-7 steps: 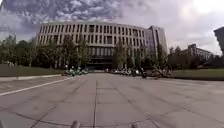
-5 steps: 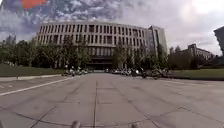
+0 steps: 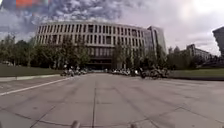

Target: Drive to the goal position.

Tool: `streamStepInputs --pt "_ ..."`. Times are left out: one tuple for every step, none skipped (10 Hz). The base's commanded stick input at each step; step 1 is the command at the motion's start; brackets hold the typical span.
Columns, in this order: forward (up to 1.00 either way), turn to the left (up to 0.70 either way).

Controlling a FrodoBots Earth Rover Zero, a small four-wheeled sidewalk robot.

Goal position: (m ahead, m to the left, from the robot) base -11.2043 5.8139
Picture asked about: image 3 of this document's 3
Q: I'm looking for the large curved pale building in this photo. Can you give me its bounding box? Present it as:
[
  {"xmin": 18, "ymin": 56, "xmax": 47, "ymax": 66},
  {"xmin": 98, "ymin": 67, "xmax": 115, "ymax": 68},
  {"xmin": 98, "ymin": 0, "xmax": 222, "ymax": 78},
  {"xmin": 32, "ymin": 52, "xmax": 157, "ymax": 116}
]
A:
[{"xmin": 34, "ymin": 21, "xmax": 168, "ymax": 71}]

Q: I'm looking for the grey stone slab plaza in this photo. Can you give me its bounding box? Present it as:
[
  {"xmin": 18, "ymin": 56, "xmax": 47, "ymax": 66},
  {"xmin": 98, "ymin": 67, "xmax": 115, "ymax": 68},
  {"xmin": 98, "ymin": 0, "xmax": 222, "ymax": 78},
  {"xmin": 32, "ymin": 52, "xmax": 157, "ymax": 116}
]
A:
[{"xmin": 0, "ymin": 73, "xmax": 224, "ymax": 128}]

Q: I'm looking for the row of parked bikes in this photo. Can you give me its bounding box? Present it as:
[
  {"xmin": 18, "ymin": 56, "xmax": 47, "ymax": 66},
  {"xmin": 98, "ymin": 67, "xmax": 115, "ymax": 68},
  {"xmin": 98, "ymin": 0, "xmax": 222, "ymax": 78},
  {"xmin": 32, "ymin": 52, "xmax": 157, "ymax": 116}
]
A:
[{"xmin": 59, "ymin": 65, "xmax": 171, "ymax": 80}]

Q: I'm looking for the row of trees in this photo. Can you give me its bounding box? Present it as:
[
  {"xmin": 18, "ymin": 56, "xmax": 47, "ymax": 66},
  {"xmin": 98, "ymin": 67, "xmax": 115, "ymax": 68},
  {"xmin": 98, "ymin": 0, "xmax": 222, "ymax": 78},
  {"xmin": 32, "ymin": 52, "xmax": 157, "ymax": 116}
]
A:
[{"xmin": 0, "ymin": 34, "xmax": 224, "ymax": 71}]

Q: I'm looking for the pale stone kerb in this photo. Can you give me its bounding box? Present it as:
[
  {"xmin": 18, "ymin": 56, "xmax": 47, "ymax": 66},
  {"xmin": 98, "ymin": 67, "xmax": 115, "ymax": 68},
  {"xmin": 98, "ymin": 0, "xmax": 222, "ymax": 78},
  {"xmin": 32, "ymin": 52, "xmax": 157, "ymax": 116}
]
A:
[{"xmin": 0, "ymin": 73, "xmax": 63, "ymax": 83}]

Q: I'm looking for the distant pale building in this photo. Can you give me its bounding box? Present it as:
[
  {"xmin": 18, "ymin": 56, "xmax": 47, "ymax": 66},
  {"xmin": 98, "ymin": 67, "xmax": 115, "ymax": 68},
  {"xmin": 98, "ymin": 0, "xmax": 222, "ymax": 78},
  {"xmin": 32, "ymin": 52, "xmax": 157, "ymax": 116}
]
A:
[{"xmin": 181, "ymin": 43, "xmax": 213, "ymax": 61}]

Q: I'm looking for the grass lawn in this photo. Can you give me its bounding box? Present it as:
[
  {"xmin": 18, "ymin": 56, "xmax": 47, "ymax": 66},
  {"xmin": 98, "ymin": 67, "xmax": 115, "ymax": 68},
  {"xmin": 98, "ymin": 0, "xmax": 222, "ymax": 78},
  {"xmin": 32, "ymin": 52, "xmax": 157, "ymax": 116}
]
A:
[
  {"xmin": 0, "ymin": 64, "xmax": 64, "ymax": 79},
  {"xmin": 169, "ymin": 67, "xmax": 224, "ymax": 80}
]

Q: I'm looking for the dark building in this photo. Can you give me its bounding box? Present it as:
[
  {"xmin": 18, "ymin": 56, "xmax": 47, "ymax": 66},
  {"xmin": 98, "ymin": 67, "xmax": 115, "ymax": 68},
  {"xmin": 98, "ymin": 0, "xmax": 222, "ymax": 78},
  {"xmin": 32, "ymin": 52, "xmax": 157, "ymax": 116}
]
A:
[{"xmin": 212, "ymin": 25, "xmax": 224, "ymax": 58}]

